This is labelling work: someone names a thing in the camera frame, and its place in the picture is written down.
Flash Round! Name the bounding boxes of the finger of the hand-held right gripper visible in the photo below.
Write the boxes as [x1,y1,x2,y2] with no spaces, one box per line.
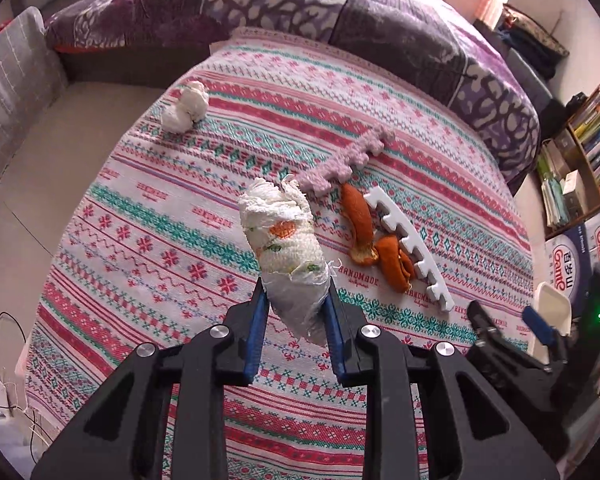
[466,300,547,377]
[521,305,574,369]

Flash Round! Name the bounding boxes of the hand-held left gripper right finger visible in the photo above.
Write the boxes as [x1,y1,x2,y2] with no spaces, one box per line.
[325,280,561,480]

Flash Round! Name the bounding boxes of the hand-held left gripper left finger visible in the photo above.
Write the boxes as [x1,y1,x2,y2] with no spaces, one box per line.
[30,277,271,480]

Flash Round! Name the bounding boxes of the white plastic bin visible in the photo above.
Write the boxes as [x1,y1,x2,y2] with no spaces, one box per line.
[527,281,574,361]

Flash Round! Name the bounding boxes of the patterned paper towel wad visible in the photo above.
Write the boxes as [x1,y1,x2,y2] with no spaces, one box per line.
[237,174,338,341]

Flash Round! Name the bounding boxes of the white foam puzzle strip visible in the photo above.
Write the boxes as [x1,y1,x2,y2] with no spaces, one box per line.
[364,186,456,312]

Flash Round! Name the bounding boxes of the orange peel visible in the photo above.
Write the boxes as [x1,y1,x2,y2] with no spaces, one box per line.
[341,182,381,266]
[375,234,417,293]

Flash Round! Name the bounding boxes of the striped patterned tablecloth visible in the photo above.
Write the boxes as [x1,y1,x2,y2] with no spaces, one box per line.
[25,27,536,480]

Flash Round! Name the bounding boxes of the stack of floor books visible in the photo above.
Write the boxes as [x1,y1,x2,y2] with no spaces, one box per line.
[537,152,573,228]

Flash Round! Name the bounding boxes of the wooden bookshelf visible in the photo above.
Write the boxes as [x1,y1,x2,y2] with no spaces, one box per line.
[540,60,600,241]

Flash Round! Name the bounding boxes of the pink foam puzzle strip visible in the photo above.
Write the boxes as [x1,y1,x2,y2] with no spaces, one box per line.
[297,127,397,193]

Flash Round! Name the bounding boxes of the white crumpled tissue ball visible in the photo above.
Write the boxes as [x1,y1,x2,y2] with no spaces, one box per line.
[160,80,211,133]

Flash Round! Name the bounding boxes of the black bench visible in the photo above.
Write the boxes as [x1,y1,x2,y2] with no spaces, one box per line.
[500,47,568,121]

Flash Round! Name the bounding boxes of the pile of folded clothes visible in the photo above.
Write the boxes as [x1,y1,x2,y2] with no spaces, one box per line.
[495,5,571,78]

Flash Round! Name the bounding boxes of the purple patterned blanket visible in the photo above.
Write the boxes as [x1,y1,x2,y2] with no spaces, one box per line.
[45,0,541,183]

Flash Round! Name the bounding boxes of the grey checked cushion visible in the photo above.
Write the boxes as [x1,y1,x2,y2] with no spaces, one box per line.
[0,6,71,201]

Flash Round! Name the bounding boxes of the black floor cable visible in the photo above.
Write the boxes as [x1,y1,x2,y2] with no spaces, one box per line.
[0,310,26,347]

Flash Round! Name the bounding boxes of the dark wooden bed frame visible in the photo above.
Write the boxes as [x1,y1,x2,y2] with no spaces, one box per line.
[57,50,213,92]

